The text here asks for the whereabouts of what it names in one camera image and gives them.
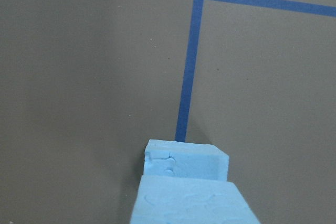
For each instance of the light blue foam block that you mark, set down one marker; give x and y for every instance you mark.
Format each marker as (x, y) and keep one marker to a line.
(164, 199)
(186, 160)

